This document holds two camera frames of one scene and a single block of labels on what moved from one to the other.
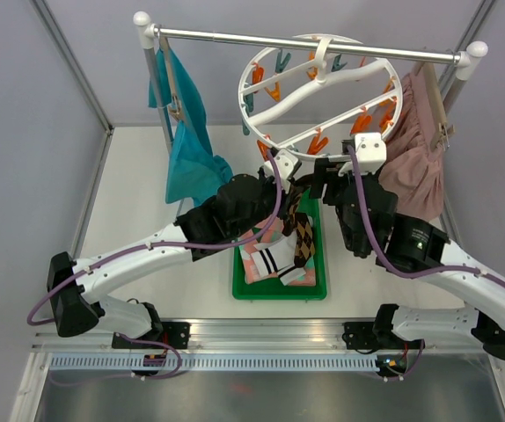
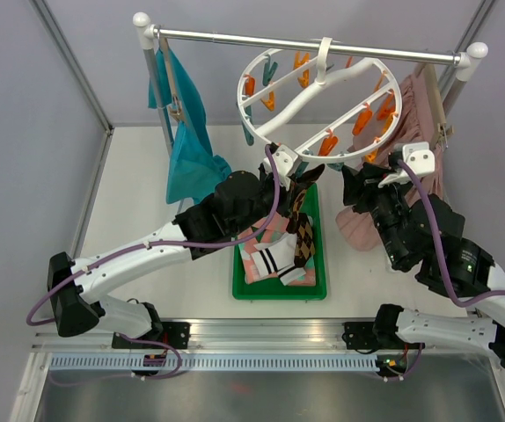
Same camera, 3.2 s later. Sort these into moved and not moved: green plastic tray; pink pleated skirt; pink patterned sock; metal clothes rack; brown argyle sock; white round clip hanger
Moved: white round clip hanger; brown argyle sock
Not moved: green plastic tray; pink patterned sock; pink pleated skirt; metal clothes rack
